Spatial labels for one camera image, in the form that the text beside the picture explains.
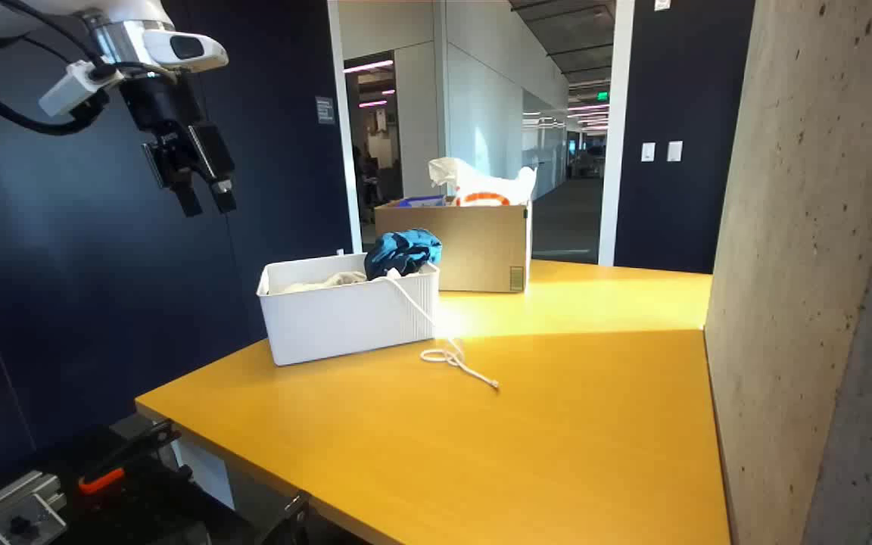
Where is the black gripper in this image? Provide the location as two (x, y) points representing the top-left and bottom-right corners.
(120, 77), (235, 218)

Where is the white rope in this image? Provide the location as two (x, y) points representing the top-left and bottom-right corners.
(385, 268), (503, 395)

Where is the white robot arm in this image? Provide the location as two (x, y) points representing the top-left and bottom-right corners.
(0, 0), (235, 218)

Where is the white plastic basket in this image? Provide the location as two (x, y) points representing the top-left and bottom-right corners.
(257, 256), (440, 367)

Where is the beige cloth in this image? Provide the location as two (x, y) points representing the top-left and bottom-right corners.
(279, 270), (367, 294)

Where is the dark blue cloth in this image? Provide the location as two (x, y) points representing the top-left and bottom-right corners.
(363, 229), (442, 279)

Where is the white plastic bag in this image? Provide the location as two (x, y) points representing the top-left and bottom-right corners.
(426, 159), (536, 205)

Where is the cardboard box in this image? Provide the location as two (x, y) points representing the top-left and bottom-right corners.
(376, 203), (532, 294)

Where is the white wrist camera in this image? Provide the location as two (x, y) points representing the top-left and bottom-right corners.
(38, 62), (101, 117)

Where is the orange handled clamp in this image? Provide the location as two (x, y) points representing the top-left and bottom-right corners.
(76, 432), (172, 498)

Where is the white light switch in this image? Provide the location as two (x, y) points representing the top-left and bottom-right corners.
(665, 141), (684, 165)
(640, 144), (657, 165)

